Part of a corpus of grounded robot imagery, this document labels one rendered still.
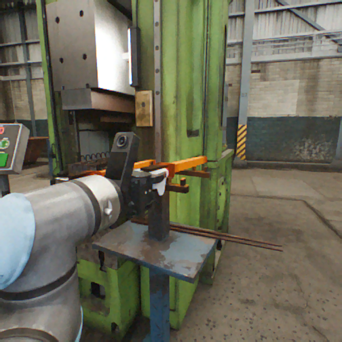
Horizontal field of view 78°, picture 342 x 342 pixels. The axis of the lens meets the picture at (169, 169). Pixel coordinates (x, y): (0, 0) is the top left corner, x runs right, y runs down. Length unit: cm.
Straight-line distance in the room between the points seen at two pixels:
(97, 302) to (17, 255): 130
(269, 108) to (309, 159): 184
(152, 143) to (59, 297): 89
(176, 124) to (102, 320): 117
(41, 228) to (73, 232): 4
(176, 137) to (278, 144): 608
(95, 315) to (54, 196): 129
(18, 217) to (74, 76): 102
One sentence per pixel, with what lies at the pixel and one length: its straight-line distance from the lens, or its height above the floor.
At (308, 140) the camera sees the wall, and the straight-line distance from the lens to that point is 720.
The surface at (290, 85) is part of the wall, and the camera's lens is 711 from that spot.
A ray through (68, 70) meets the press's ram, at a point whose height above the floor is 146.
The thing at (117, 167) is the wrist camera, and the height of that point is 111.
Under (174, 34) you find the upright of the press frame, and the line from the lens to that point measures 114.
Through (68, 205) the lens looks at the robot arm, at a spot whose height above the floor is 109.
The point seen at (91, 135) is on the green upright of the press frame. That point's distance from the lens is 151.
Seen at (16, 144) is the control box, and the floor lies 109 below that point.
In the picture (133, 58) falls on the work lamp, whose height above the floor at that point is 150.
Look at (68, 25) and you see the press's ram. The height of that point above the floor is 165.
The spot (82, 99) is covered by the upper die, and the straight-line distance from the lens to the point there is 118.
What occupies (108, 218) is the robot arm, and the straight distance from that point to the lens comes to 34.
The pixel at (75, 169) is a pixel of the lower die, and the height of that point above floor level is 96.
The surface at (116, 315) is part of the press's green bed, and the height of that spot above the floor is 18.
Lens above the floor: 118
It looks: 11 degrees down
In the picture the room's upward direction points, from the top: straight up
